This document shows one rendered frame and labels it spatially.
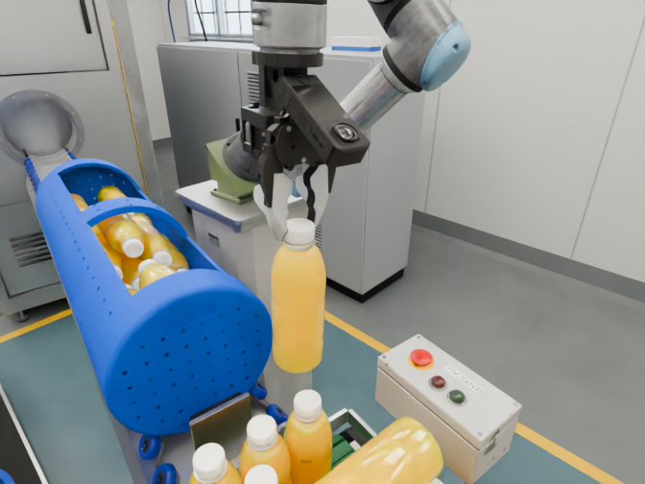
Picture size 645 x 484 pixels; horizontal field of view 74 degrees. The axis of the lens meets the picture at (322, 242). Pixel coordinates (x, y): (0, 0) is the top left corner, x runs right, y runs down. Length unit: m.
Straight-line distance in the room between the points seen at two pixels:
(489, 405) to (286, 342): 0.31
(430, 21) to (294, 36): 0.46
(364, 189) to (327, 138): 1.95
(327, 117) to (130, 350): 0.44
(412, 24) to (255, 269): 0.72
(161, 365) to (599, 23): 2.87
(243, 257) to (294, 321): 0.65
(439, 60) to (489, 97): 2.46
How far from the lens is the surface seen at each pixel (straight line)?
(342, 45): 2.53
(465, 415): 0.68
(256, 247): 1.17
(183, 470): 0.84
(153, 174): 2.10
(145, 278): 0.81
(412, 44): 0.87
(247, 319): 0.74
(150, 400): 0.76
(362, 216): 2.41
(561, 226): 3.31
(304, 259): 0.52
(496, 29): 3.29
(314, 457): 0.68
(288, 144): 0.47
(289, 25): 0.45
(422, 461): 0.52
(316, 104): 0.44
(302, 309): 0.55
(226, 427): 0.77
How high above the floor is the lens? 1.59
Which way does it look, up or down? 27 degrees down
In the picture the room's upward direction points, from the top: straight up
